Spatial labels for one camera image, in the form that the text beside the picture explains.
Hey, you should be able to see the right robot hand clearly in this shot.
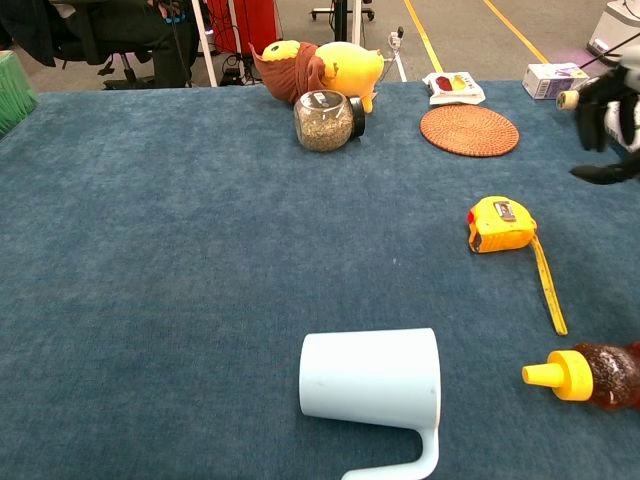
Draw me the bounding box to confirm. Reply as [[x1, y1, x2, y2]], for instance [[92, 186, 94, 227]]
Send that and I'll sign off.
[[569, 62, 640, 185]]

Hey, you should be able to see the yellow tape measure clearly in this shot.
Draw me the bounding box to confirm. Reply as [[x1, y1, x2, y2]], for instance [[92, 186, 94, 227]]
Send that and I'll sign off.
[[467, 195, 569, 337]]

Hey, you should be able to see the dark soy sauce bottle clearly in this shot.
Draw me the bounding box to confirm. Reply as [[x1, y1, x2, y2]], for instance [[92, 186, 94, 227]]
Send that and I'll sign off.
[[555, 74, 601, 114]]

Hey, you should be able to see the white purple carton box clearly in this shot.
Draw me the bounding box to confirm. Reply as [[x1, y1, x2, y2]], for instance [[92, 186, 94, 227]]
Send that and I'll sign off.
[[521, 61, 590, 101]]

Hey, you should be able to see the white machine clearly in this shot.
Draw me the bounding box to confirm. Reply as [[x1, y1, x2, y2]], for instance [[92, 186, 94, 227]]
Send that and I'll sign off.
[[585, 0, 640, 65]]

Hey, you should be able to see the round woven brown coaster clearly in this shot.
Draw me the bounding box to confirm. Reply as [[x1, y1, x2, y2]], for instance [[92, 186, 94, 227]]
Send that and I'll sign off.
[[419, 103, 521, 159]]

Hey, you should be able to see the white snack packet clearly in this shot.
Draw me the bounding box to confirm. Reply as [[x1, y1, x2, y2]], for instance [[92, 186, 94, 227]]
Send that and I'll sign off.
[[422, 71, 487, 107]]

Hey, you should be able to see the yellow plush toy brown hood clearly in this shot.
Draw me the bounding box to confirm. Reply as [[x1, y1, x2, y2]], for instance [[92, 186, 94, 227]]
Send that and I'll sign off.
[[248, 39, 386, 115]]

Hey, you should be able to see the honey bottle with yellow cap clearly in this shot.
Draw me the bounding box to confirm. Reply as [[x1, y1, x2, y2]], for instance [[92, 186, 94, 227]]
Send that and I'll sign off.
[[521, 340, 640, 412]]

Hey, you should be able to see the glass seed jar black lid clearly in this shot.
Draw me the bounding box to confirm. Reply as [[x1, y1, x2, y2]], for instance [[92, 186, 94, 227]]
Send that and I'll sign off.
[[293, 89, 367, 153]]

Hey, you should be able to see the black rolling stand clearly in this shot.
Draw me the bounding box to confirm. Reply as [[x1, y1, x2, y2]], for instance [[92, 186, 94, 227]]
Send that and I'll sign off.
[[309, 0, 376, 22]]

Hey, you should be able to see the light blue plastic mug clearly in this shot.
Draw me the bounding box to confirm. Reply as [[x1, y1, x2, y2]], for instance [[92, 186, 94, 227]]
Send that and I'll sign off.
[[298, 327, 442, 480]]

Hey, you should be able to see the red cabinet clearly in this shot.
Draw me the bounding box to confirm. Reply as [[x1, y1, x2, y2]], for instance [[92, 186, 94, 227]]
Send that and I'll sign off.
[[205, 0, 284, 55]]

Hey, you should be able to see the blue table cloth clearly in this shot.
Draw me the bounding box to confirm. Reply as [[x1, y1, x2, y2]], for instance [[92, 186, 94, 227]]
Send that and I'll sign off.
[[0, 81, 640, 480]]

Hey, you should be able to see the black office chair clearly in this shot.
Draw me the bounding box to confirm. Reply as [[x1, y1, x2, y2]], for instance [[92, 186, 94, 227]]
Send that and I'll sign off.
[[49, 29, 154, 91]]

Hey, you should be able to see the seated person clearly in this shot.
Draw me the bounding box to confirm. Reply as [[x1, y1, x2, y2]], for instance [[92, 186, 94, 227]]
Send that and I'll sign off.
[[0, 0, 201, 89]]

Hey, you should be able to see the green sachet box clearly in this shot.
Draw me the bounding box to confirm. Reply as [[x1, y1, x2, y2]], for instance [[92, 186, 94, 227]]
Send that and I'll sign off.
[[0, 49, 40, 141]]

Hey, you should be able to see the white floor cable cover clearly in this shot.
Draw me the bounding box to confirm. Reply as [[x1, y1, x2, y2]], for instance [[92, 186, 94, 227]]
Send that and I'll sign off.
[[388, 25, 409, 84]]

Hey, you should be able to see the white frame pole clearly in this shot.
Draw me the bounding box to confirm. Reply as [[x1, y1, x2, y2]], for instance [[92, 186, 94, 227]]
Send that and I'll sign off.
[[349, 0, 364, 46], [189, 0, 219, 88]]

